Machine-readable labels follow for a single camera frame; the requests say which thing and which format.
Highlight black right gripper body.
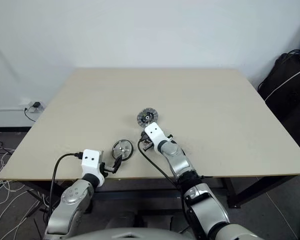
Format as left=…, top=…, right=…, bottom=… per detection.
left=139, top=131, right=154, bottom=152

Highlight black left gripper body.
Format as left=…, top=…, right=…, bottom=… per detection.
left=99, top=161, right=116, bottom=177

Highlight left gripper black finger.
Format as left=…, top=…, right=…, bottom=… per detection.
left=113, top=155, right=124, bottom=174

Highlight silver round wheel disc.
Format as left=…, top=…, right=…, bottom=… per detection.
left=111, top=138, right=135, bottom=161

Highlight silver spoked rotor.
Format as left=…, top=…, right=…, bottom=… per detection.
left=136, top=107, right=159, bottom=129

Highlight grey robot torso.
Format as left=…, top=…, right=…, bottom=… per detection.
left=83, top=219, right=207, bottom=240

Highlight black fabric bag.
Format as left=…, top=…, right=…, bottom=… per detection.
left=257, top=48, right=300, bottom=151

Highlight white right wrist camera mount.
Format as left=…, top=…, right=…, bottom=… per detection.
left=143, top=122, right=171, bottom=153

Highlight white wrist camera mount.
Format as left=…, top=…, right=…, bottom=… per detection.
left=80, top=148, right=106, bottom=188
left=143, top=122, right=171, bottom=153

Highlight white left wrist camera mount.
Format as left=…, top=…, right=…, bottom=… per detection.
left=80, top=148, right=106, bottom=188

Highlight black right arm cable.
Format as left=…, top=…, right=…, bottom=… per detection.
left=137, top=138, right=191, bottom=226

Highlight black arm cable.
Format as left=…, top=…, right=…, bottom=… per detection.
left=48, top=151, right=84, bottom=224
left=137, top=138, right=191, bottom=226

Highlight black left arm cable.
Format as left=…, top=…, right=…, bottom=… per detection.
left=48, top=151, right=84, bottom=224

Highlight thin black adapter cable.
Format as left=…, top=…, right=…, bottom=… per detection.
left=24, top=106, right=37, bottom=123

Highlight white wall power socket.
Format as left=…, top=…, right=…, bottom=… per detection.
left=19, top=100, right=46, bottom=113

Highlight white floor cables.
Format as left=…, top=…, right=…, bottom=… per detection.
left=0, top=147, right=53, bottom=208

